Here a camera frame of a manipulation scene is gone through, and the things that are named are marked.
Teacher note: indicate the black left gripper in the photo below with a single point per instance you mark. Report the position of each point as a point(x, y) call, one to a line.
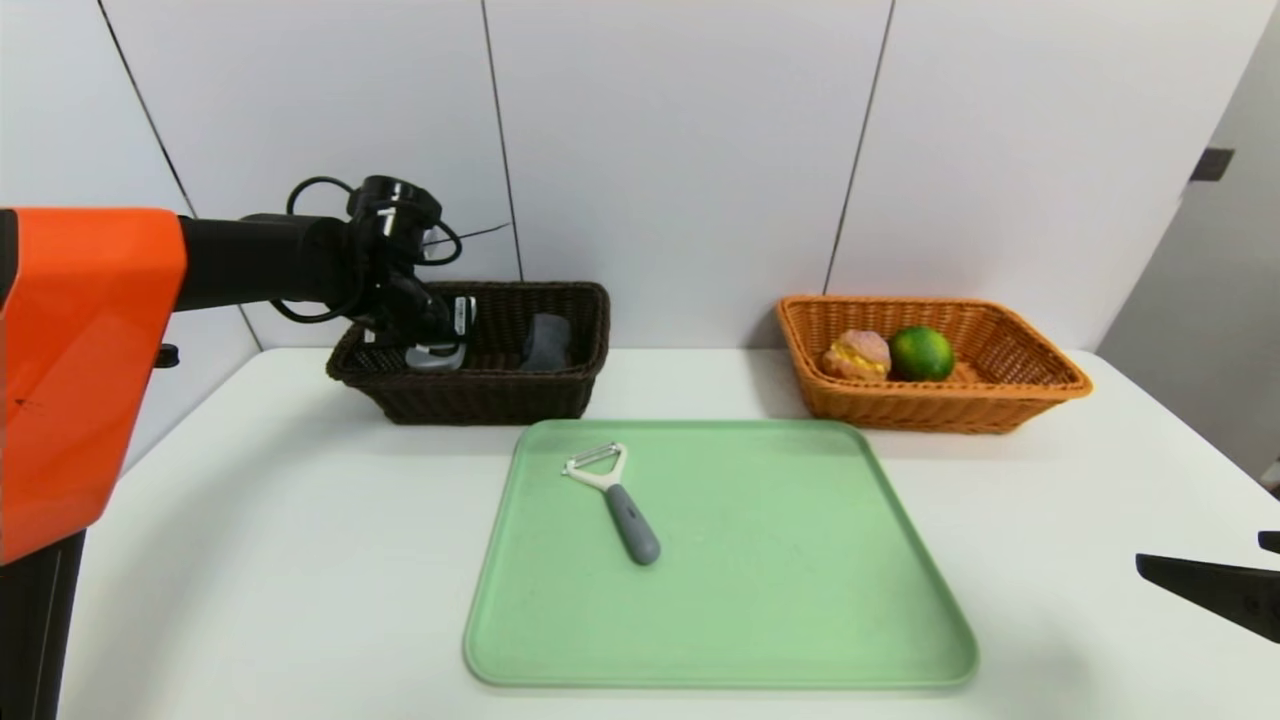
point(462, 318)

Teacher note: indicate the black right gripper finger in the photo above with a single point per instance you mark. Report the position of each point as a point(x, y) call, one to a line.
point(1270, 543)
point(1230, 595)

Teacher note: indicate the white rectangular plastic case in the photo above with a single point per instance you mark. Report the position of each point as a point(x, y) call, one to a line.
point(435, 358)

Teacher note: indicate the dark grey towel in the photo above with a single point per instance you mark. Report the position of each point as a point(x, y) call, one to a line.
point(548, 345)

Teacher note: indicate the green lime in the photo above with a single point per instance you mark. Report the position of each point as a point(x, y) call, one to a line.
point(922, 352)

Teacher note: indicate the pink and yellow bread bun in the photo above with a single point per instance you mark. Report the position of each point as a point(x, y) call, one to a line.
point(860, 355)

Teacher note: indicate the orange and black left arm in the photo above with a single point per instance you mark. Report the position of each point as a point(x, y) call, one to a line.
point(90, 350)

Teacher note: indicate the dark brown wicker basket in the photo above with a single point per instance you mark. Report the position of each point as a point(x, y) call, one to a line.
point(480, 400)

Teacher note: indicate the orange wicker basket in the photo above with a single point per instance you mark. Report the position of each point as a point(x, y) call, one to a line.
point(950, 405)

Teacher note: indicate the light green plastic tray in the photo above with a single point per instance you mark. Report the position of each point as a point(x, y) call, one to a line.
point(780, 600)

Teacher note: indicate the dark wall bracket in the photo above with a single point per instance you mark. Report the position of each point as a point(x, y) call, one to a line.
point(1212, 165)

